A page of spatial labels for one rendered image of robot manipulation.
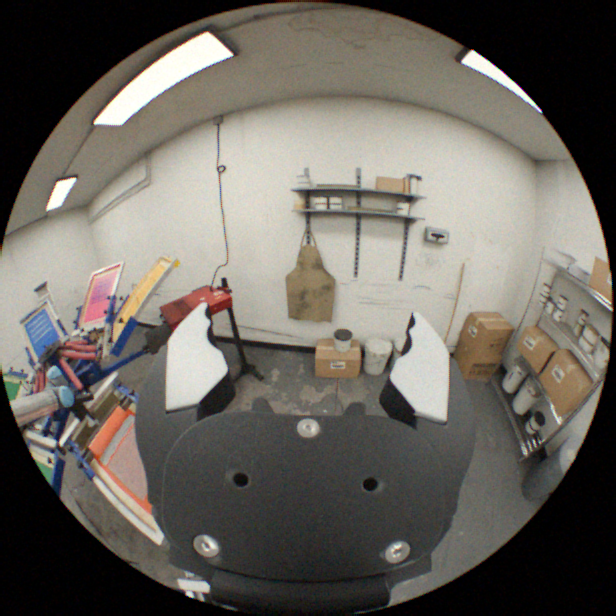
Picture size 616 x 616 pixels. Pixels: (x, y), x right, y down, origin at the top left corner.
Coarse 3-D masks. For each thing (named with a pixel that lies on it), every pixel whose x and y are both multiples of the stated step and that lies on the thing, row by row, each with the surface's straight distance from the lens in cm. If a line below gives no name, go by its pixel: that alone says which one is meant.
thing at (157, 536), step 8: (120, 392) 145; (80, 448) 148; (96, 480) 124; (104, 488) 119; (112, 496) 114; (120, 504) 109; (128, 512) 106; (136, 520) 103; (144, 528) 100; (152, 528) 101; (152, 536) 98; (160, 536) 95; (160, 544) 96
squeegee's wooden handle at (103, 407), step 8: (112, 392) 121; (104, 400) 121; (112, 400) 123; (96, 408) 121; (104, 408) 122; (96, 416) 122; (104, 416) 124; (96, 424) 123; (80, 432) 122; (88, 432) 123; (80, 440) 124
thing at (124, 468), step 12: (108, 432) 136; (96, 444) 139; (108, 444) 131; (120, 444) 124; (96, 456) 135; (120, 456) 121; (132, 456) 115; (108, 468) 125; (120, 468) 118; (132, 468) 113; (120, 480) 116; (132, 480) 111; (144, 480) 106; (132, 492) 110; (144, 492) 105; (144, 504) 105
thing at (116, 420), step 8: (120, 408) 139; (128, 408) 135; (112, 416) 140; (120, 416) 135; (112, 424) 136; (120, 424) 132; (112, 432) 133; (128, 432) 124; (128, 440) 121; (128, 448) 119; (136, 448) 116; (136, 456) 114
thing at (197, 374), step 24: (192, 312) 12; (192, 336) 10; (168, 360) 9; (192, 360) 9; (216, 360) 8; (168, 384) 8; (192, 384) 8; (216, 384) 7; (168, 408) 7; (216, 408) 8
